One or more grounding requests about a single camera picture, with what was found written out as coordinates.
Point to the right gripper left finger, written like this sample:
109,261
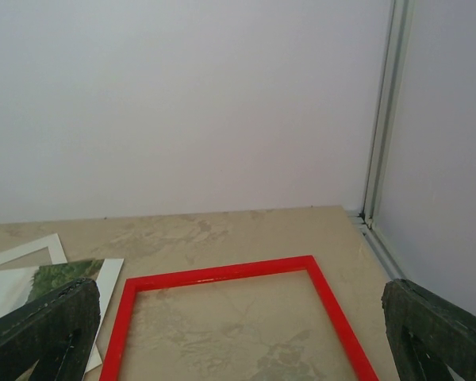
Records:
51,338

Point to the white passe-partout mat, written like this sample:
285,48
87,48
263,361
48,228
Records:
52,243

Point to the right aluminium corner post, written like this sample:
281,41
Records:
401,15

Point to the landscape photo with white mat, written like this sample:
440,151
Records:
20,286

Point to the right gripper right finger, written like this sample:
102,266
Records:
430,338

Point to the red wooden picture frame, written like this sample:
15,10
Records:
133,286

